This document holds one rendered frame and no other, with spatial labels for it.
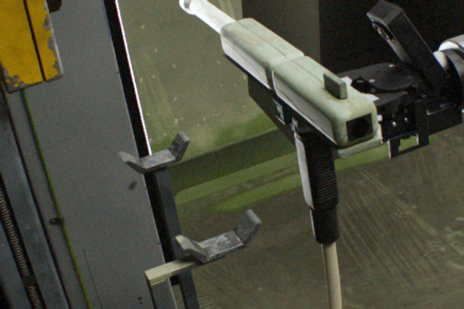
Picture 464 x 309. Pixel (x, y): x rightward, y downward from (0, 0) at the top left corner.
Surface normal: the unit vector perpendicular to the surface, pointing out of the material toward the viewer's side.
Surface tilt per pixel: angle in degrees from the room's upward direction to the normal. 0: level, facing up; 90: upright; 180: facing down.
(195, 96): 57
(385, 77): 0
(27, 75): 90
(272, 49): 1
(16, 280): 90
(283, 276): 0
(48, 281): 90
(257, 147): 91
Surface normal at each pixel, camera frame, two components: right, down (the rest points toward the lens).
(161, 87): 0.22, -0.15
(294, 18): -0.90, 0.33
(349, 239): -0.16, -0.87
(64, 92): 0.37, 0.39
